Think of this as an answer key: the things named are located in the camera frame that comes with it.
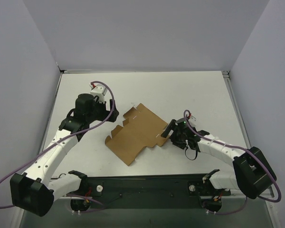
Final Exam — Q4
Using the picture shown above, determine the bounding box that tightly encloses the brown cardboard paper box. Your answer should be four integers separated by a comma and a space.
105, 103, 168, 166

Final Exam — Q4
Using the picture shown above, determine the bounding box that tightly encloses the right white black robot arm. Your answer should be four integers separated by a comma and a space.
161, 118, 276, 199

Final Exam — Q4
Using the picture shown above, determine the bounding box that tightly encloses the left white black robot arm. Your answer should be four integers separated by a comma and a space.
10, 93, 119, 217

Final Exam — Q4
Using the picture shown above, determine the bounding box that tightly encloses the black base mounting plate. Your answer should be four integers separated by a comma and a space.
68, 173, 231, 213

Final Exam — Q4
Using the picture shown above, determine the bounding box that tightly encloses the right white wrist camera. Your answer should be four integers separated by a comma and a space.
186, 113, 197, 127

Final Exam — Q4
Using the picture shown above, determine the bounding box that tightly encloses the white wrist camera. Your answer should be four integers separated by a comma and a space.
90, 82, 107, 103
186, 113, 197, 127

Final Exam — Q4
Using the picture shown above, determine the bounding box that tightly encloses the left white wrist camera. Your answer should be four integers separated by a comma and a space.
90, 82, 107, 103

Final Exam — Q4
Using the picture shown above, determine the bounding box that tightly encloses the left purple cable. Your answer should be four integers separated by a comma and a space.
0, 81, 115, 209

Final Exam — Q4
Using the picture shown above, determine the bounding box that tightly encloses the aluminium table frame rail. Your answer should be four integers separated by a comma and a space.
222, 71, 277, 202

